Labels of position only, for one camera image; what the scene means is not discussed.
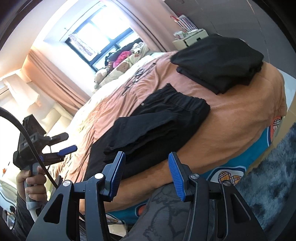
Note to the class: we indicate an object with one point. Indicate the black pants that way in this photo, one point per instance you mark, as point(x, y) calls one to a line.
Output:
point(163, 123)

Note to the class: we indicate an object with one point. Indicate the teddy bear print pillow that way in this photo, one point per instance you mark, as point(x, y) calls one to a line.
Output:
point(138, 52)

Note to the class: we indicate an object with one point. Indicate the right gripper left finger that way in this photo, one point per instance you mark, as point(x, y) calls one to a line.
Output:
point(100, 188)

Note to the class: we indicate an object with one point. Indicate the hanging patterned garment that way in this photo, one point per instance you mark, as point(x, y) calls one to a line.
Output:
point(81, 46)

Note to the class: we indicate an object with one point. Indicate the white bedside cabinet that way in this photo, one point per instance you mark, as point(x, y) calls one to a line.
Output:
point(190, 39)

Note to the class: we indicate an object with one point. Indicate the pink clothing pile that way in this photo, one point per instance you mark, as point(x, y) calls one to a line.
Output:
point(123, 55)

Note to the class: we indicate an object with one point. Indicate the orange bed blanket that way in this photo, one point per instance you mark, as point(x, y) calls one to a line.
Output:
point(236, 120)

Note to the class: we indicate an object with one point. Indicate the black framed window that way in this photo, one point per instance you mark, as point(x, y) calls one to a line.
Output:
point(106, 29)

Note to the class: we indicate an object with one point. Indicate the left pink curtain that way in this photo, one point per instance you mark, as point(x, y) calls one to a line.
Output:
point(38, 69)

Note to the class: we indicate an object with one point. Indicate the grey fluffy rug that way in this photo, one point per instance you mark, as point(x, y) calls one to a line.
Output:
point(267, 187)

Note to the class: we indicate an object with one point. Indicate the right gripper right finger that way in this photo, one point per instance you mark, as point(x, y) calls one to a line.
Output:
point(217, 210)

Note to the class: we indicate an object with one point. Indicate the person's left hand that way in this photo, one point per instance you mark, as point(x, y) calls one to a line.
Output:
point(33, 186)

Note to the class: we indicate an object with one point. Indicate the pink curtain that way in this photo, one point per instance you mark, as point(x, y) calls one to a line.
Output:
point(152, 21)
point(38, 69)

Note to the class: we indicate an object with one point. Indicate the cream padded headboard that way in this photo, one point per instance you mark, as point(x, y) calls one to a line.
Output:
point(57, 120)

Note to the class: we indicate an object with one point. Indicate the grey patterned trousers leg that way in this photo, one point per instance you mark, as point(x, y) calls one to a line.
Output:
point(164, 218)

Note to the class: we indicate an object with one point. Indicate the right pink curtain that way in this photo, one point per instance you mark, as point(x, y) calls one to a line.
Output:
point(152, 21)

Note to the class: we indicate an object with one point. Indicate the folded black garment right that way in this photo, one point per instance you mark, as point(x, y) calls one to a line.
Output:
point(219, 63)

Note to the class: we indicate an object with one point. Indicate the blue cartoon bed sheet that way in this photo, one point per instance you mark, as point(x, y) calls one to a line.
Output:
point(232, 171)

